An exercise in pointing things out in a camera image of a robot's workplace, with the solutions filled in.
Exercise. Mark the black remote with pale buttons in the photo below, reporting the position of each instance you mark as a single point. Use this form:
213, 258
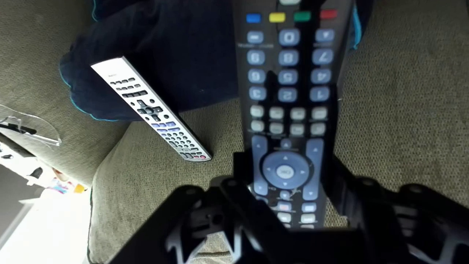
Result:
288, 73

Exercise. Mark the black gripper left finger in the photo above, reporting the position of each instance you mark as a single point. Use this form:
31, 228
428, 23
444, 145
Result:
185, 224

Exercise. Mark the grey fabric sofa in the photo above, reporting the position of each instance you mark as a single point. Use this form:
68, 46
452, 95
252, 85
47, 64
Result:
415, 121

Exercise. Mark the clear plastic sheet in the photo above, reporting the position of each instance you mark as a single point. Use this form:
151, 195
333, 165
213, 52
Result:
38, 129

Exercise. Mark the small navy pillow teal piping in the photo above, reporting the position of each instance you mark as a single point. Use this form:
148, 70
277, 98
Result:
185, 48

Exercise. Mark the silver remote control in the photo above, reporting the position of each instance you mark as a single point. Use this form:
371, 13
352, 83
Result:
147, 104

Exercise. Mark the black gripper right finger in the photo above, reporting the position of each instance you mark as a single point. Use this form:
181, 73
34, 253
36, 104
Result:
415, 220

